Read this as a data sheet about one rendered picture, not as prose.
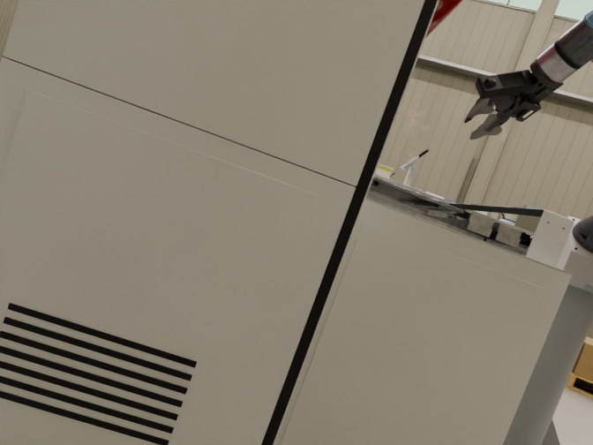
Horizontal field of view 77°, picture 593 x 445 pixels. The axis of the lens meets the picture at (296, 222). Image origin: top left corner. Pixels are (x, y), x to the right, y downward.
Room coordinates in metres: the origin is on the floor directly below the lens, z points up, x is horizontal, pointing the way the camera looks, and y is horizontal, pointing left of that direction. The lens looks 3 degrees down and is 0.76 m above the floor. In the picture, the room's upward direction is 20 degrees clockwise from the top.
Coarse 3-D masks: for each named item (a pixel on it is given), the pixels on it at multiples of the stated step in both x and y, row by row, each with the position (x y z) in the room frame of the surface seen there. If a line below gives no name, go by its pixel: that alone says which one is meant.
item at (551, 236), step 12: (468, 204) 1.43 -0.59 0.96; (552, 216) 1.03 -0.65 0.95; (540, 228) 1.03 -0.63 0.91; (552, 228) 1.03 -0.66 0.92; (564, 228) 1.03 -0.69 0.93; (540, 240) 1.03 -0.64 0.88; (552, 240) 1.03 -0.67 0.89; (564, 240) 1.03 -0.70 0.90; (528, 252) 1.03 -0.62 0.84; (540, 252) 1.03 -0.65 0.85; (552, 252) 1.03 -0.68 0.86; (552, 264) 1.03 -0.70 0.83
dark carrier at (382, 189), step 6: (372, 186) 1.36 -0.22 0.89; (378, 186) 1.30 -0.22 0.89; (384, 186) 1.24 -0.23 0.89; (384, 192) 1.44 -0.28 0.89; (390, 192) 1.36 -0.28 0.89; (396, 192) 1.29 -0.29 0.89; (402, 192) 1.22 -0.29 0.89; (396, 198) 1.47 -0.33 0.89; (402, 198) 1.39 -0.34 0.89; (408, 198) 1.32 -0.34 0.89; (414, 198) 1.25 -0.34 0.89
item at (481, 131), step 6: (492, 114) 0.93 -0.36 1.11; (486, 120) 0.94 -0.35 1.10; (492, 120) 0.92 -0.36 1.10; (480, 126) 0.95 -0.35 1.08; (486, 126) 0.94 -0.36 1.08; (498, 126) 0.95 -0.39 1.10; (474, 132) 0.97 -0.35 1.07; (480, 132) 0.95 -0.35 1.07; (486, 132) 0.95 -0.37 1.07; (492, 132) 0.96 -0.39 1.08; (498, 132) 0.97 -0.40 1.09; (474, 138) 0.98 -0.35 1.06
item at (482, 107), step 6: (480, 102) 0.97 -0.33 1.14; (486, 102) 0.95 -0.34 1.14; (492, 102) 0.95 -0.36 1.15; (474, 108) 0.98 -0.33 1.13; (480, 108) 0.96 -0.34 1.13; (486, 108) 0.96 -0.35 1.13; (492, 108) 0.98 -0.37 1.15; (468, 114) 1.00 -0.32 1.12; (474, 114) 0.99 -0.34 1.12; (468, 120) 1.01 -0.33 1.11
